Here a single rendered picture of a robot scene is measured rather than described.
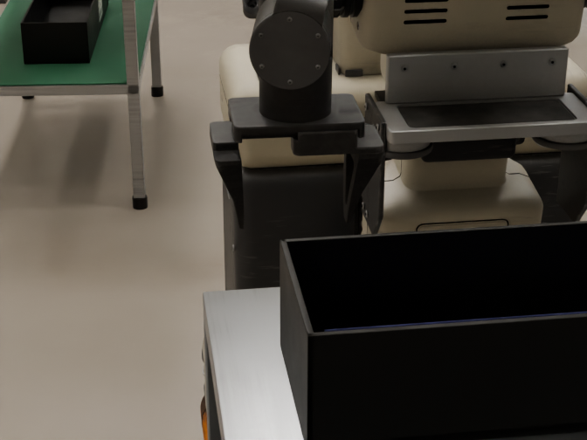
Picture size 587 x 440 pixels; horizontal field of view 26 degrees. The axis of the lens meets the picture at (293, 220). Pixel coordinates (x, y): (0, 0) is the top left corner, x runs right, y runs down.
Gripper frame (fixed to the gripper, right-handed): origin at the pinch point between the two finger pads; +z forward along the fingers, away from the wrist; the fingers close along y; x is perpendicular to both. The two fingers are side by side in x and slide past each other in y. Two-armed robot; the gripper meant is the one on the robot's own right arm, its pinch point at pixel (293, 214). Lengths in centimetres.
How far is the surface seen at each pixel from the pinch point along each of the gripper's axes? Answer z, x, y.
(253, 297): 17.5, 17.4, -1.7
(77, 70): 65, 225, -27
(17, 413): 99, 120, -39
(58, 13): 64, 274, -34
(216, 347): 17.4, 8.1, -6.2
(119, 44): 65, 246, -16
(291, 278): 6.2, 0.2, -0.2
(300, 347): 9.6, -5.3, -0.2
